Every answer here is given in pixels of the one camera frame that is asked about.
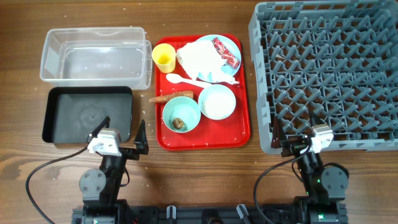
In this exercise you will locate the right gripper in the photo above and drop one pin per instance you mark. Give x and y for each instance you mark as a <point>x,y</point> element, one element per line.
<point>279,141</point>

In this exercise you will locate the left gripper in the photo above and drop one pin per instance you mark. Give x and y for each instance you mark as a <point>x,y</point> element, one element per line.
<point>140,142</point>

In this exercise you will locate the orange carrot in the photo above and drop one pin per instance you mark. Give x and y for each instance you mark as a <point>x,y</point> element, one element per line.
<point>166,98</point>

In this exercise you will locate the brown food lump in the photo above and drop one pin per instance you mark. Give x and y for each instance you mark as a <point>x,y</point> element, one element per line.
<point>178,123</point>

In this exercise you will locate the green bowl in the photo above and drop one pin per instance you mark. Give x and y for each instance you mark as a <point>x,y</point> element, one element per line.
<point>184,108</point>

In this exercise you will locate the white rice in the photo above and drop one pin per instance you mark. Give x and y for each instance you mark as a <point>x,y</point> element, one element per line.
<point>218,106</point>

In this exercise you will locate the light blue bowl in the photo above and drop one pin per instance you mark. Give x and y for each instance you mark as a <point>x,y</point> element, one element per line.
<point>212,90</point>

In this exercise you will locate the yellow plastic cup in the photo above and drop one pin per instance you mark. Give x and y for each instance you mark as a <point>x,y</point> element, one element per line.
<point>164,56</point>

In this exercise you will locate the red snack wrapper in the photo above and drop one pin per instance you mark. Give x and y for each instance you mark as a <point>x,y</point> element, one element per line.
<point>231,60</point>

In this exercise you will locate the light blue plate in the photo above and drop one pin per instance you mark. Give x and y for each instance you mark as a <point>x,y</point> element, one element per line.
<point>229,70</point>

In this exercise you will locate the white napkin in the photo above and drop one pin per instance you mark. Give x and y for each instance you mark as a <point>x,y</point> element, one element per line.
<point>201,59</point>

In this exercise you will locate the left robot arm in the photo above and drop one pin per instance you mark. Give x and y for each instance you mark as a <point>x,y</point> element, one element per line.
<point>100,187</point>

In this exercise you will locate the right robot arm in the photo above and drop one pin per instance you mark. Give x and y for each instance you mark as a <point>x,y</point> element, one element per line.
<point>325,184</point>

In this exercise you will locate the grey dishwasher rack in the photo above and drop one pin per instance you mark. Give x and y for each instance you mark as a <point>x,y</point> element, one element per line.
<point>337,59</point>

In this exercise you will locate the black plastic tray bin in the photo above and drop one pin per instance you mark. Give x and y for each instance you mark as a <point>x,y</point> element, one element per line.
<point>72,113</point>

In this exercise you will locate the white plastic spoon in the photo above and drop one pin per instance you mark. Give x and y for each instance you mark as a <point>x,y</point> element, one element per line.
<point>175,78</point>

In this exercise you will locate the clear plastic bin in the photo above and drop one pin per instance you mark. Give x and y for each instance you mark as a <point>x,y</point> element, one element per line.
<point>97,56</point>

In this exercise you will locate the red serving tray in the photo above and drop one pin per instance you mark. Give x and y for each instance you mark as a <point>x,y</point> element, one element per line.
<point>233,131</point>

